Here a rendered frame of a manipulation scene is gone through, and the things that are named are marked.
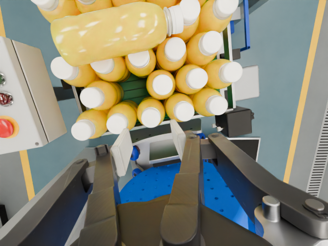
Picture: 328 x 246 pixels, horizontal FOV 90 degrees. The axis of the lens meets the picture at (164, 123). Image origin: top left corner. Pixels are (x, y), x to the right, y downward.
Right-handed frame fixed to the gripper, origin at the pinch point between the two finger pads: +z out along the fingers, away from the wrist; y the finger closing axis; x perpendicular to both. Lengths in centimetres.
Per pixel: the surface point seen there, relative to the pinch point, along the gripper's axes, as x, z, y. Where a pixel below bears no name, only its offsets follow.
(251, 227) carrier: -82, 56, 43
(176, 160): -12.5, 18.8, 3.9
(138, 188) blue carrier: -17.0, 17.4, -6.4
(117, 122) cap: 0.3, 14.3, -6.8
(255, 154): -67, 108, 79
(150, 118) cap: -0.1, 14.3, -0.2
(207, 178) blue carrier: -17.0, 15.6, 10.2
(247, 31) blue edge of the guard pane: 15.5, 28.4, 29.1
